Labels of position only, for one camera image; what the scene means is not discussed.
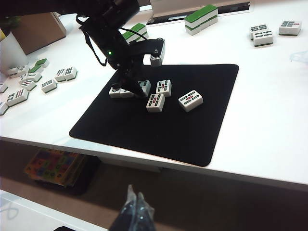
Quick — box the brown cardboard box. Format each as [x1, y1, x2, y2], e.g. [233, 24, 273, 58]
[11, 11, 67, 56]

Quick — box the three-bamboo mahjong tile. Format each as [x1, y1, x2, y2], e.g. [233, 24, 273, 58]
[137, 80, 152, 96]

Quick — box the thin black cable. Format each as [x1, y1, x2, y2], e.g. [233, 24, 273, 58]
[119, 26, 149, 39]

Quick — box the black logo plate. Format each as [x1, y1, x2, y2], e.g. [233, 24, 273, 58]
[53, 225, 77, 231]

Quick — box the white robot base platform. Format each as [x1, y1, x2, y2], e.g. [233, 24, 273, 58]
[0, 190, 109, 231]

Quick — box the bamboo mahjong tile red bar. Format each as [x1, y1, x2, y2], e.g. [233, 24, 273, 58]
[278, 20, 303, 37]

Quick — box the colourful printed box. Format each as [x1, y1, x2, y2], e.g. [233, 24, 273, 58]
[23, 148, 82, 188]

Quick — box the black looped cable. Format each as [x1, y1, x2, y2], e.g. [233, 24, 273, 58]
[76, 13, 109, 66]

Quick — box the green potted plant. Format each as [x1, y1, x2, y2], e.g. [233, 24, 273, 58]
[0, 16, 22, 37]

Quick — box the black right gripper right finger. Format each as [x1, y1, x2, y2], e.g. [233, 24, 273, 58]
[132, 192, 157, 231]

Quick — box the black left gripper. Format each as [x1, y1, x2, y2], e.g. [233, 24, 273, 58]
[107, 55, 148, 99]

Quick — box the two-bamboo mahjong tile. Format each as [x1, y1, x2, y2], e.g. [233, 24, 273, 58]
[120, 86, 135, 99]

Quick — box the bird print mahjong tile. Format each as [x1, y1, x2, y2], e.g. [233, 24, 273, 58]
[108, 85, 122, 99]

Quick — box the black mouse mat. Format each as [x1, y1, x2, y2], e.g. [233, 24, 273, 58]
[69, 64, 240, 167]

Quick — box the dark green bars mahjong tile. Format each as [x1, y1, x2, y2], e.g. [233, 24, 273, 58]
[249, 24, 268, 40]
[40, 78, 58, 94]
[64, 66, 78, 81]
[252, 29, 275, 48]

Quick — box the red green bamboo mahjong tile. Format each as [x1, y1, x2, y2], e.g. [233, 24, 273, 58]
[155, 78, 173, 98]
[146, 93, 166, 113]
[178, 90, 204, 113]

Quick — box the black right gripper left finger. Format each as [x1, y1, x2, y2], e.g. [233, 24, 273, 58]
[109, 184, 137, 231]

